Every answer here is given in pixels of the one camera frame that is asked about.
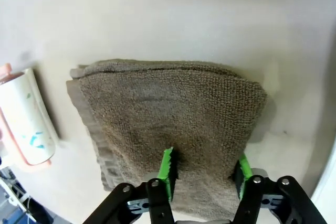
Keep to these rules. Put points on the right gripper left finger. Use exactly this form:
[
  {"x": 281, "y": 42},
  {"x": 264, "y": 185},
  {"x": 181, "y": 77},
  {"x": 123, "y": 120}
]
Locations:
[{"x": 157, "y": 195}]

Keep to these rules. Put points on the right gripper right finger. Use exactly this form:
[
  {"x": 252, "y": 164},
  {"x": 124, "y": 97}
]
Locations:
[{"x": 252, "y": 195}]

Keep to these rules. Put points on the brown terry cloth towel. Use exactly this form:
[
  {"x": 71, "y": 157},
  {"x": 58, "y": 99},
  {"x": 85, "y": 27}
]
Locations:
[{"x": 170, "y": 103}]

